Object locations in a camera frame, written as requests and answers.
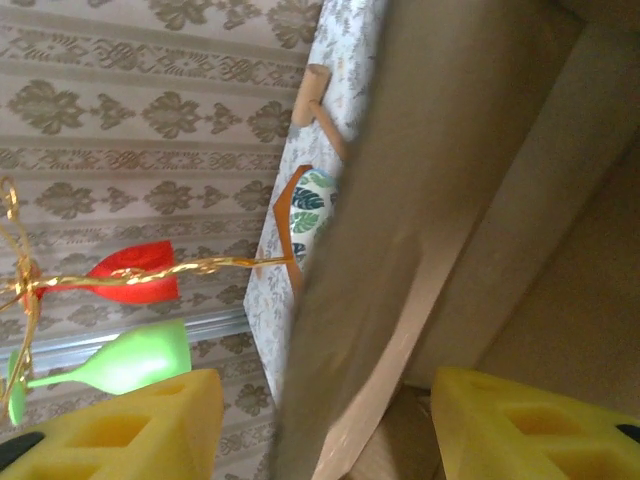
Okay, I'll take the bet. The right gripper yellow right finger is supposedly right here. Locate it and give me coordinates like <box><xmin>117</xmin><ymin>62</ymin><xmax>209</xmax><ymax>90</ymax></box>
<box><xmin>430</xmin><ymin>366</ymin><xmax>640</xmax><ymax>480</ymax></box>

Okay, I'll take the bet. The brown cardboard paper box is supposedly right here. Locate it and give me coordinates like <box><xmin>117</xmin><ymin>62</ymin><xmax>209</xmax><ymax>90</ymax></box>
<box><xmin>269</xmin><ymin>0</ymin><xmax>640</xmax><ymax>480</ymax></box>

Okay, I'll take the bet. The leaf pattern ceramic bowl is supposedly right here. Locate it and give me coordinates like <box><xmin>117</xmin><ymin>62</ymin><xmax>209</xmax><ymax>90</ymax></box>
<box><xmin>288</xmin><ymin>168</ymin><xmax>339</xmax><ymax>271</ymax></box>

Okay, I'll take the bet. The small wooden mallet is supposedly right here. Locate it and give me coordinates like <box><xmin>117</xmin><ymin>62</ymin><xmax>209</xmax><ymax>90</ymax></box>
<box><xmin>292</xmin><ymin>63</ymin><xmax>349</xmax><ymax>161</ymax></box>

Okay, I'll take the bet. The gold wire stand wooden base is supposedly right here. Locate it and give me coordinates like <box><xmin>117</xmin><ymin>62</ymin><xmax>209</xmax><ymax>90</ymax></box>
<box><xmin>0</xmin><ymin>164</ymin><xmax>314</xmax><ymax>416</ymax></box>

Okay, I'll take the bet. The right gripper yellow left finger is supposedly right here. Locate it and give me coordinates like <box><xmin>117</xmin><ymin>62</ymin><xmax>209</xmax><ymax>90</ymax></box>
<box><xmin>0</xmin><ymin>368</ymin><xmax>225</xmax><ymax>480</ymax></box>

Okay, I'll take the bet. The red plastic wine glass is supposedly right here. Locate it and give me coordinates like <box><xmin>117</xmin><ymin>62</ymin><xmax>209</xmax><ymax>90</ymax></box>
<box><xmin>22</xmin><ymin>240</ymin><xmax>181</xmax><ymax>305</ymax></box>

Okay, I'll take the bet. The floral printed tablecloth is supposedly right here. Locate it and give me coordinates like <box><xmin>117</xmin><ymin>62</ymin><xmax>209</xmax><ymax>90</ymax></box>
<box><xmin>243</xmin><ymin>0</ymin><xmax>386</xmax><ymax>401</ymax></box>

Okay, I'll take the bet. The green plastic wine glass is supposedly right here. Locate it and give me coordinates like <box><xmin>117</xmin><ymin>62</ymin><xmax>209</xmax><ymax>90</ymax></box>
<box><xmin>7</xmin><ymin>319</ymin><xmax>193</xmax><ymax>426</ymax></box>

